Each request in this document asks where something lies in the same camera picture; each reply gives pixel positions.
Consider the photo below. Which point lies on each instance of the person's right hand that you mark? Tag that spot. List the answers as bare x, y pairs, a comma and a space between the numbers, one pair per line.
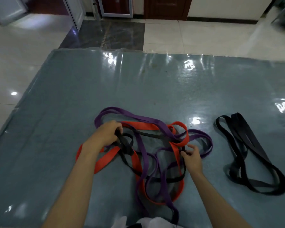
193, 162

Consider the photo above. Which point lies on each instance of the person's left hand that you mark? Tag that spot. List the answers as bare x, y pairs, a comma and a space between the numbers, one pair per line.
104, 135

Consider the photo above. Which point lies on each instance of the narrow black resistance band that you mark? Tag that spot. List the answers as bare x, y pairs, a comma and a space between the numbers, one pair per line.
126, 146

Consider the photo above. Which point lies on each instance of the red resistance band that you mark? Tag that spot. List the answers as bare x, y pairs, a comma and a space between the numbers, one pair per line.
104, 161

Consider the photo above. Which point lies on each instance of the purple band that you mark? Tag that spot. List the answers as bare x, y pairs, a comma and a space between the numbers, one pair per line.
133, 114

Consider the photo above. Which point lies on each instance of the wide black resistance band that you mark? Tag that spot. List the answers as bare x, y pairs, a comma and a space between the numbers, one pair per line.
247, 132

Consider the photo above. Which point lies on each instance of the person's right forearm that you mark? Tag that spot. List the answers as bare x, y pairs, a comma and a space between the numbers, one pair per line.
218, 206

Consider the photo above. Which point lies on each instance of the person's left forearm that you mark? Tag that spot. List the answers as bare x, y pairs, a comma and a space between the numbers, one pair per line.
71, 192

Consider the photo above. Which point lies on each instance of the person's white shirt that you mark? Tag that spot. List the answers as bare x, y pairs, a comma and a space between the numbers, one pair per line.
154, 223

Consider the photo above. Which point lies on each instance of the teal felt table cover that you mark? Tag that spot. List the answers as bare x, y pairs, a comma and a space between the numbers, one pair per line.
73, 87

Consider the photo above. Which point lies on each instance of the narrow white door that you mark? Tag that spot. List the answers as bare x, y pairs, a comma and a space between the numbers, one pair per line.
74, 11

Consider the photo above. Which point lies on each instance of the white framed glass door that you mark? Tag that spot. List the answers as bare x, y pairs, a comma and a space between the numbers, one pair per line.
115, 7

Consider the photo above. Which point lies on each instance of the dark brown wooden door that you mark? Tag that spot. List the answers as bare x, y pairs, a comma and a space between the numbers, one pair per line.
166, 8

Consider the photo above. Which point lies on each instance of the white open door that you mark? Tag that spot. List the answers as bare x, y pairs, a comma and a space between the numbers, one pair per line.
7, 9

